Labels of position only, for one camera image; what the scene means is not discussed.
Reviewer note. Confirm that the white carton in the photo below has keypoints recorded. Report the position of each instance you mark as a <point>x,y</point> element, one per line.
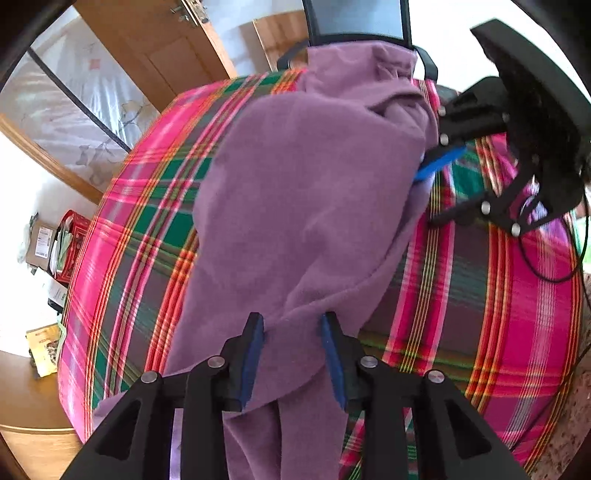
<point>56,293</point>

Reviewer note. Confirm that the low wooden cabinet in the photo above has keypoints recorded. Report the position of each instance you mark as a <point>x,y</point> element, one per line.
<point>281,39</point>

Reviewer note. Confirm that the wooden door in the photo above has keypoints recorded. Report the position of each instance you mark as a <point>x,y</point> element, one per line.
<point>161,55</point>

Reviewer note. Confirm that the white floral mosquito net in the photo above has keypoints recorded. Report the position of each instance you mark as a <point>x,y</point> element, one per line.
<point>69,115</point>

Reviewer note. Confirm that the wooden door frame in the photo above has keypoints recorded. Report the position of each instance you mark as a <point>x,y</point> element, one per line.
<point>46,157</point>

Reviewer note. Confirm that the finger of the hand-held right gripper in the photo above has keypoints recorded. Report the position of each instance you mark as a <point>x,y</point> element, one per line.
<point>438,164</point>
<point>461,214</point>

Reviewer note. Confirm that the pink plaid bed sheet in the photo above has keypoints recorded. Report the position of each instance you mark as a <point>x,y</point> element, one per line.
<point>138,230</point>

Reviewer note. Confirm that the wooden wardrobe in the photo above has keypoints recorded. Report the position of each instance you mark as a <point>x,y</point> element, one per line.
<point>32,415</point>

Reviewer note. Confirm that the yellow paper bag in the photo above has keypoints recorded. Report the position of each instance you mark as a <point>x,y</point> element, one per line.
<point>44,348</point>

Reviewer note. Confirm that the red gift bag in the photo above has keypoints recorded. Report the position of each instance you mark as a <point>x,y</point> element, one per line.
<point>74,249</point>

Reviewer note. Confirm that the cardboard box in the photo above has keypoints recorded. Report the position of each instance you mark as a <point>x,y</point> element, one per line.
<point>41,242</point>

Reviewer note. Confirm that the black mesh office chair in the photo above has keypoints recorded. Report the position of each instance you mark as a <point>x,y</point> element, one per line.
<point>355,16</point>

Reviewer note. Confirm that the purple fleece garment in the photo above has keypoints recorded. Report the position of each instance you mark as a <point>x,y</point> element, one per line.
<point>295,207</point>

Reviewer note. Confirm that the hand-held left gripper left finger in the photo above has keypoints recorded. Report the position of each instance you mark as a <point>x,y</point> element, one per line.
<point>253,360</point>

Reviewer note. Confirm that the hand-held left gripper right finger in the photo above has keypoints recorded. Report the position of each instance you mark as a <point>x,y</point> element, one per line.
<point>331,364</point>

